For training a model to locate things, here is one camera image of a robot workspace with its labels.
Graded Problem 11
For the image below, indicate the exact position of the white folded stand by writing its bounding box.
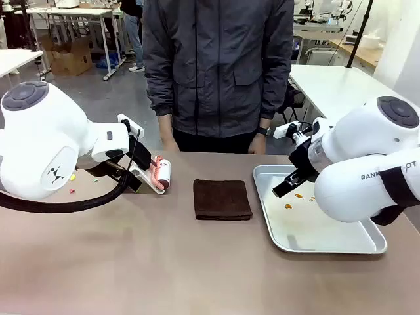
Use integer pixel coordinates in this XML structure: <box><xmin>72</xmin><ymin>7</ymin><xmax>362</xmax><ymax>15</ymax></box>
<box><xmin>127</xmin><ymin>163</ymin><xmax>169</xmax><ymax>196</ymax></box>

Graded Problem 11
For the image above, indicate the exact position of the bystander in blue jeans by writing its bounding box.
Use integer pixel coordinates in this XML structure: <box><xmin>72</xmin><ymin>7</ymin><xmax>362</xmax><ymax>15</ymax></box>
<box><xmin>119</xmin><ymin>0</ymin><xmax>146</xmax><ymax>74</ymax></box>

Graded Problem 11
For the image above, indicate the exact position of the black slanted pole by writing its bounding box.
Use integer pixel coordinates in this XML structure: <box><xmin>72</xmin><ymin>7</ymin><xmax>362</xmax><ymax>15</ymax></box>
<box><xmin>346</xmin><ymin>0</ymin><xmax>375</xmax><ymax>69</ymax></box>

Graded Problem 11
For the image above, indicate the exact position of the black corrugated cable hose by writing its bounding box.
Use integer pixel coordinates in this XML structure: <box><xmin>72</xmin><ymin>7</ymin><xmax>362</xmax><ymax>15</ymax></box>
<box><xmin>0</xmin><ymin>157</ymin><xmax>133</xmax><ymax>213</ymax></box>

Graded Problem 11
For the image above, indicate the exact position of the wooden top workbench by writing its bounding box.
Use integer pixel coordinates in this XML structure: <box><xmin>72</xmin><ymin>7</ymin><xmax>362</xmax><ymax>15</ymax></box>
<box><xmin>327</xmin><ymin>38</ymin><xmax>379</xmax><ymax>70</ymax></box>

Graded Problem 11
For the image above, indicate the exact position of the black tripod stand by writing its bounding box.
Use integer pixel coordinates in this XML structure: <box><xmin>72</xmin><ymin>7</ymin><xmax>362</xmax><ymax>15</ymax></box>
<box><xmin>18</xmin><ymin>0</ymin><xmax>39</xmax><ymax>53</ymax></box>

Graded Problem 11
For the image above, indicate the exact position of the person in grey jacket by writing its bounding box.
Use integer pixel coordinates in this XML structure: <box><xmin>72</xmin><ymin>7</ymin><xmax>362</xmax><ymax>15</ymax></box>
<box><xmin>142</xmin><ymin>0</ymin><xmax>295</xmax><ymax>154</ymax></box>

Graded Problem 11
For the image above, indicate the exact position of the pink white lint roller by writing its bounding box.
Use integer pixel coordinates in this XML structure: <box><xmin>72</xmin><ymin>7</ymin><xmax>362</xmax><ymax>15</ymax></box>
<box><xmin>150</xmin><ymin>154</ymin><xmax>174</xmax><ymax>194</ymax></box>

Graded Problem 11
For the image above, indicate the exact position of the blue plastic bag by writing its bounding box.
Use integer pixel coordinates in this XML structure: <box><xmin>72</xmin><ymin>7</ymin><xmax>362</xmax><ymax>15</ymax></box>
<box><xmin>96</xmin><ymin>51</ymin><xmax>119</xmax><ymax>70</ymax></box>

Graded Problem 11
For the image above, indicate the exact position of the person's right hand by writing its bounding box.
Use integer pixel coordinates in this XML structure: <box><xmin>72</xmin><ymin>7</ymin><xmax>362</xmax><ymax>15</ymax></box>
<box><xmin>161</xmin><ymin>130</ymin><xmax>180</xmax><ymax>152</ymax></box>

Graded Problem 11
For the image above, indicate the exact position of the dark brown cloth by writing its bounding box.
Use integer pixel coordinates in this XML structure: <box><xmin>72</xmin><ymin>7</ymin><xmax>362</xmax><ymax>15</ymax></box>
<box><xmin>192</xmin><ymin>178</ymin><xmax>255</xmax><ymax>221</ymax></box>

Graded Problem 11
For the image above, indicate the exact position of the black folding chair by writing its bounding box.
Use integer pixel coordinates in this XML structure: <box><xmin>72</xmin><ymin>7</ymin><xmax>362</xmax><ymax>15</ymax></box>
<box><xmin>277</xmin><ymin>80</ymin><xmax>311</xmax><ymax>123</ymax></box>

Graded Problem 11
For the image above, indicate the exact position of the silver metal tray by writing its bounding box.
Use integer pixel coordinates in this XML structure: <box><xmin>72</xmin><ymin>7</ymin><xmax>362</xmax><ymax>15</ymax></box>
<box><xmin>251</xmin><ymin>163</ymin><xmax>389</xmax><ymax>255</ymax></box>

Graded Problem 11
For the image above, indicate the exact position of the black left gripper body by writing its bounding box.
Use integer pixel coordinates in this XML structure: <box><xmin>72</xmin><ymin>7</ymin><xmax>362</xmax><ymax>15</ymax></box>
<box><xmin>129</xmin><ymin>134</ymin><xmax>154</xmax><ymax>172</ymax></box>

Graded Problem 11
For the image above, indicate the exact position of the brown cardboard box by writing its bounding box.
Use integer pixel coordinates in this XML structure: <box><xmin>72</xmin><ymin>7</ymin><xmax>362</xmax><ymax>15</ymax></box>
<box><xmin>41</xmin><ymin>35</ymin><xmax>93</xmax><ymax>77</ymax></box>

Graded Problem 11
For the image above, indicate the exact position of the black fabric cable sleeve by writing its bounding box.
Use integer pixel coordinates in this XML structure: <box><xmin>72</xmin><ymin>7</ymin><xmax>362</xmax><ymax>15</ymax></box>
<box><xmin>372</xmin><ymin>165</ymin><xmax>420</xmax><ymax>227</ymax></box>

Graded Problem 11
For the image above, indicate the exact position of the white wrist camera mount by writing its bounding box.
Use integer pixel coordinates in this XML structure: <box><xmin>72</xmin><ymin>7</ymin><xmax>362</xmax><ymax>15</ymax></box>
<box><xmin>117</xmin><ymin>113</ymin><xmax>144</xmax><ymax>134</ymax></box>
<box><xmin>273</xmin><ymin>120</ymin><xmax>301</xmax><ymax>139</ymax></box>

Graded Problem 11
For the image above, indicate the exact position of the person's right forearm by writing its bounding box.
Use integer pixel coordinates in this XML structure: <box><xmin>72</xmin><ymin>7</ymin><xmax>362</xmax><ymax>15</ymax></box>
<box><xmin>143</xmin><ymin>58</ymin><xmax>175</xmax><ymax>134</ymax></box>

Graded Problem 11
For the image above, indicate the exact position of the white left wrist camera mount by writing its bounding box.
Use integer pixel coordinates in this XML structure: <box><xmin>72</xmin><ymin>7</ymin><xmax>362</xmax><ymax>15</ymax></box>
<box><xmin>117</xmin><ymin>113</ymin><xmax>144</xmax><ymax>134</ymax></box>

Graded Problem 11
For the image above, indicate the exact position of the large white rounded table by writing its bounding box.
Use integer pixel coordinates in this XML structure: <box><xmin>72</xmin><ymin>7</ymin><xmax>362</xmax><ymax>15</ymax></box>
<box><xmin>287</xmin><ymin>64</ymin><xmax>406</xmax><ymax>121</ymax></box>

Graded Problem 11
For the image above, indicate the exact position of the person's left hand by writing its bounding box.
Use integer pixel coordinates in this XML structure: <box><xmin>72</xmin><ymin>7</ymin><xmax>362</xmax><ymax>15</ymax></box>
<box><xmin>247</xmin><ymin>133</ymin><xmax>268</xmax><ymax>156</ymax></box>

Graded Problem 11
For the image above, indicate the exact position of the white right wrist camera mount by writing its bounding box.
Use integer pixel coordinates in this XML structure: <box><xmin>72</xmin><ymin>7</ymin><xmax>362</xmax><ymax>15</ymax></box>
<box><xmin>273</xmin><ymin>120</ymin><xmax>301</xmax><ymax>139</ymax></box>

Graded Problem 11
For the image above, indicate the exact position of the person's left forearm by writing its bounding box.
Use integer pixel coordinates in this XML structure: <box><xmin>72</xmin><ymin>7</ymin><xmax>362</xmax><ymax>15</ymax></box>
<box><xmin>259</xmin><ymin>58</ymin><xmax>295</xmax><ymax>137</ymax></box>

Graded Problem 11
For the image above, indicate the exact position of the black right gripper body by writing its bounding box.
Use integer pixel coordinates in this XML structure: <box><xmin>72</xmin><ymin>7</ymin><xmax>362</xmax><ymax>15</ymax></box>
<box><xmin>287</xmin><ymin>138</ymin><xmax>322</xmax><ymax>180</ymax></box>

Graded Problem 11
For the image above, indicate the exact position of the long white table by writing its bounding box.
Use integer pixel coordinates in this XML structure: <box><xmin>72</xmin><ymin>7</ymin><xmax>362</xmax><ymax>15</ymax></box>
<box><xmin>24</xmin><ymin>6</ymin><xmax>116</xmax><ymax>81</ymax></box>

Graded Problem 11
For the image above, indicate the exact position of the small white table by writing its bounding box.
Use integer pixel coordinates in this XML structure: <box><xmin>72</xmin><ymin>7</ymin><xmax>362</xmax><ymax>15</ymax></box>
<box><xmin>0</xmin><ymin>49</ymin><xmax>45</xmax><ymax>79</ymax></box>

